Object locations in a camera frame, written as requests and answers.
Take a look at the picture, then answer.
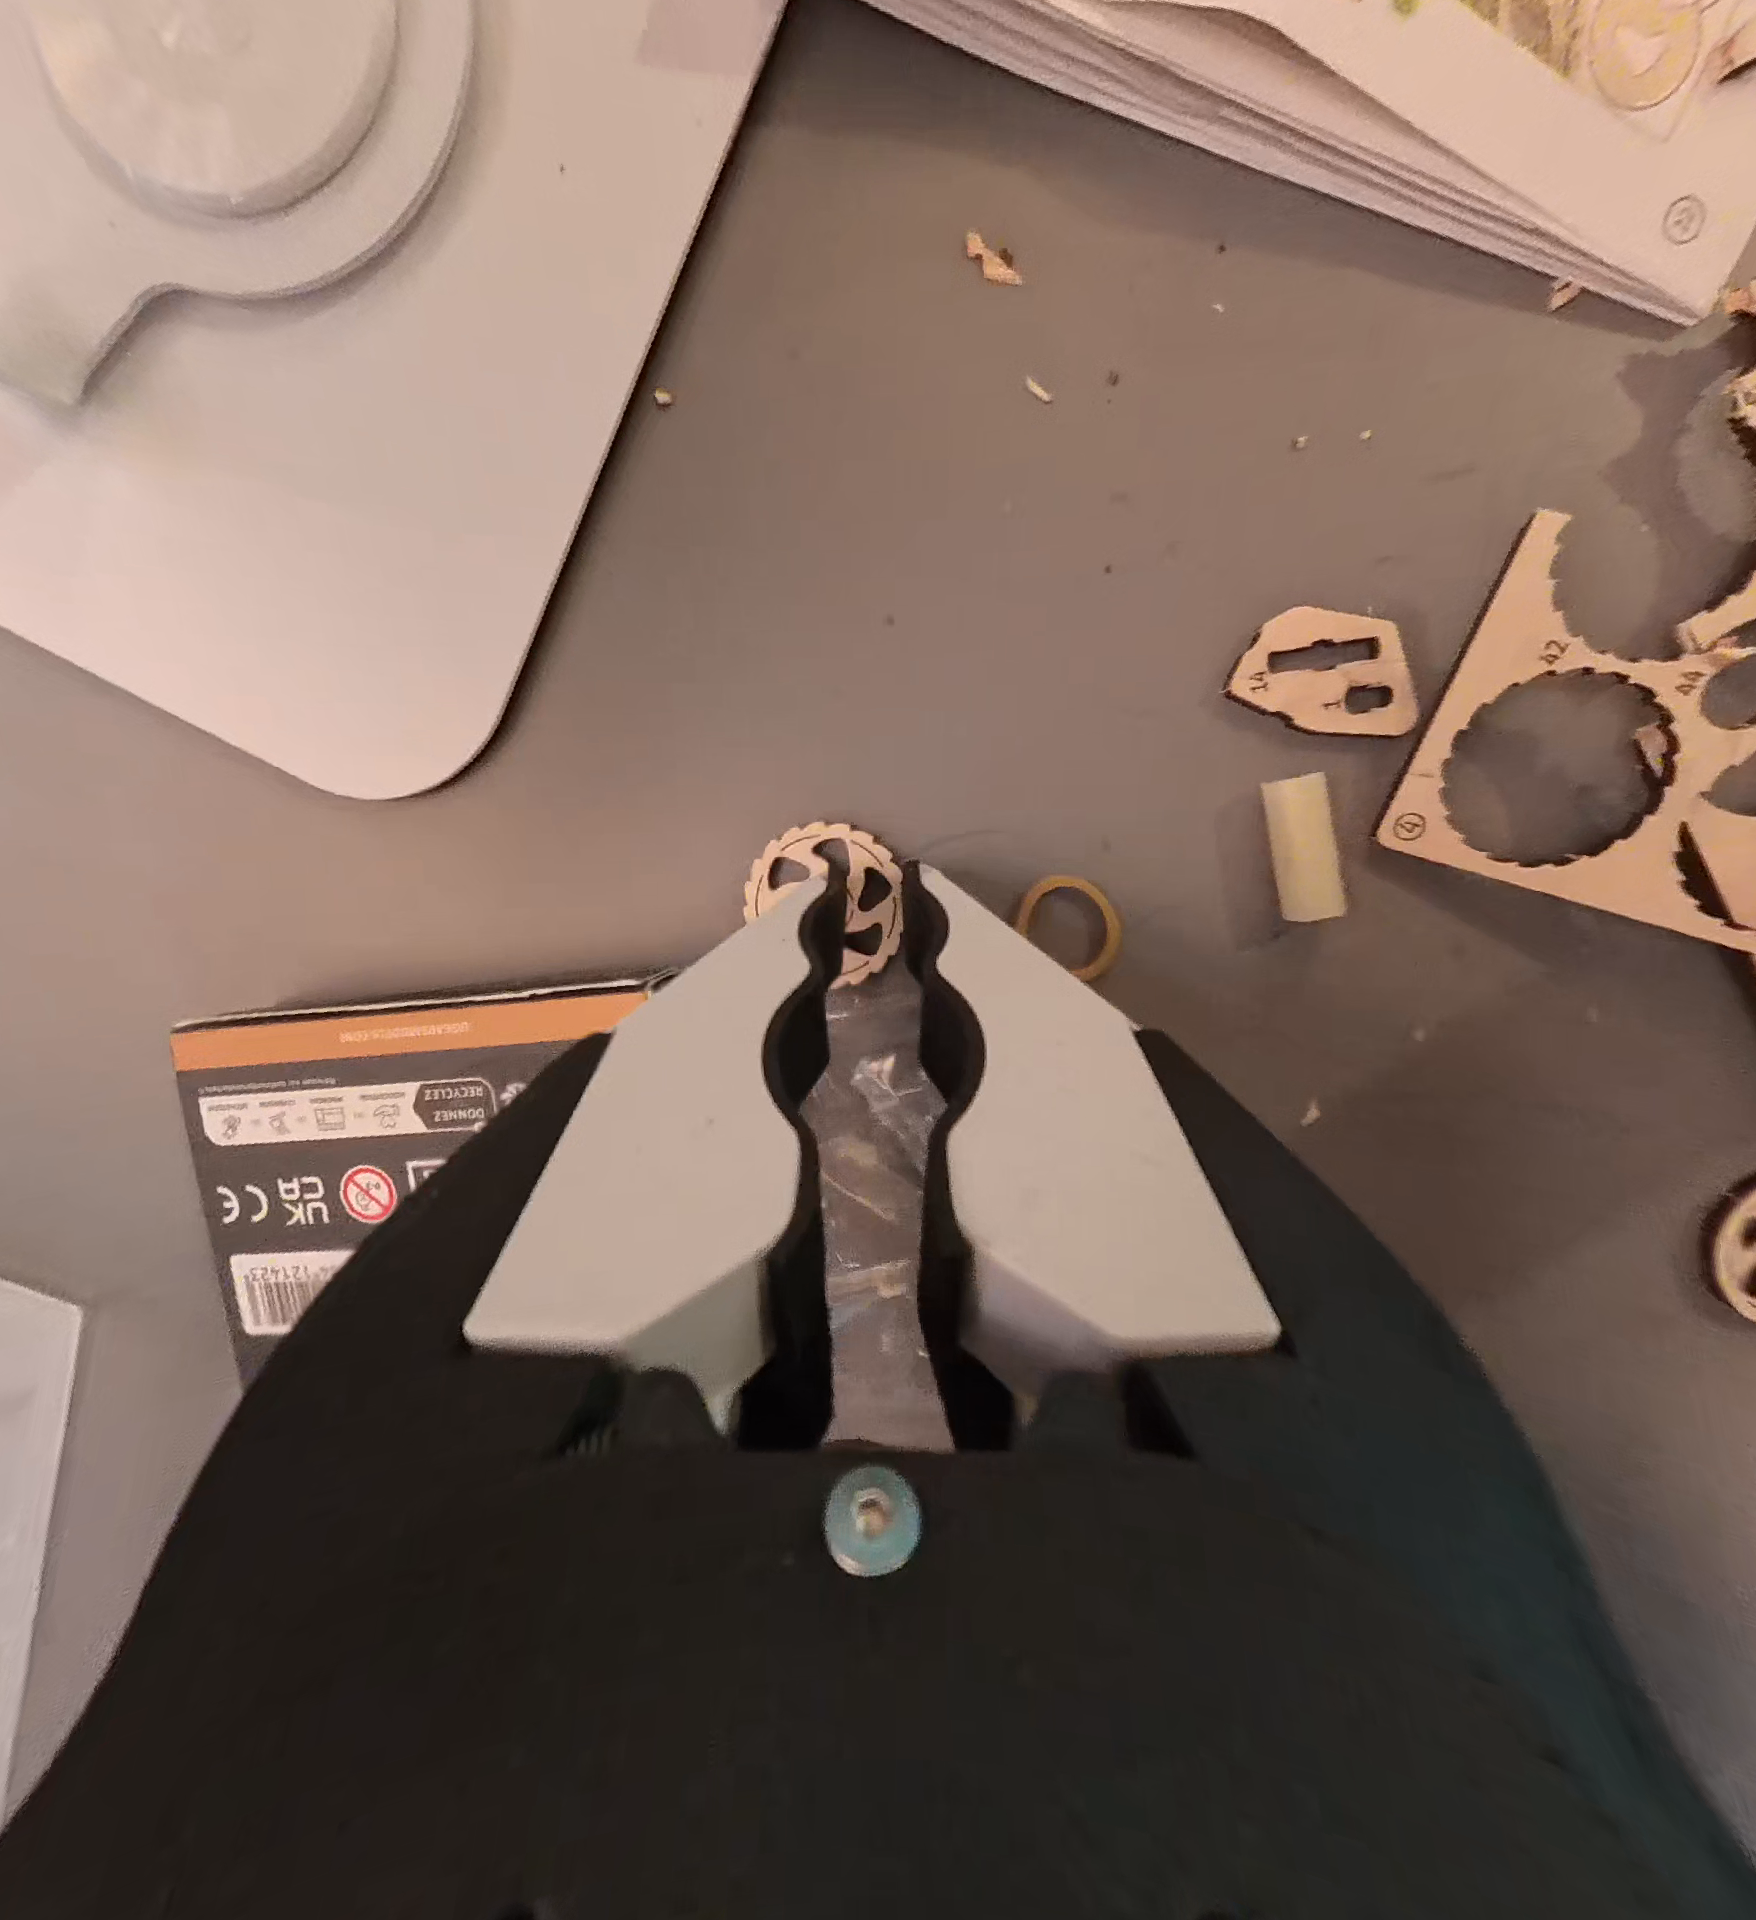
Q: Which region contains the white book stand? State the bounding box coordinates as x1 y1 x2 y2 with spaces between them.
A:
0 0 789 800

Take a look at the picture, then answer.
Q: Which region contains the clear plastic bag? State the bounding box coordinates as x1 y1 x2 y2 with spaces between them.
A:
795 959 958 1451

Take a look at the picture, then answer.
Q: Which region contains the wooden wheel disc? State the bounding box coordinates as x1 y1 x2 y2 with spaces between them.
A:
744 824 911 988

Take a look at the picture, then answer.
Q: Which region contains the small wooden plate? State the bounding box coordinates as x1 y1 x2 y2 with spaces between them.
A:
1224 603 1421 740

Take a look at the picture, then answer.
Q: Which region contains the yellow rubber band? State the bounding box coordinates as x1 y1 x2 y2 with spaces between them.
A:
1016 874 1123 979

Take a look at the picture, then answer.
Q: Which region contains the black cardboard box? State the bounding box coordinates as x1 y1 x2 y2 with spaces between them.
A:
172 965 685 1389

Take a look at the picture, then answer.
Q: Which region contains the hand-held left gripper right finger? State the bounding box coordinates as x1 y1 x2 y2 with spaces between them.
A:
901 862 1286 1452

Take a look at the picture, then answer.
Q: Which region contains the instruction booklet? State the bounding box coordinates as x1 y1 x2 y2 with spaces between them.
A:
864 0 1756 328

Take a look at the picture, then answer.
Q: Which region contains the white wax stick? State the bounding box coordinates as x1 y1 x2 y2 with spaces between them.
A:
1258 768 1351 922

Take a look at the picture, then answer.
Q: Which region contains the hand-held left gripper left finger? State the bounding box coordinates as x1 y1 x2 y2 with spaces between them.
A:
463 884 838 1452

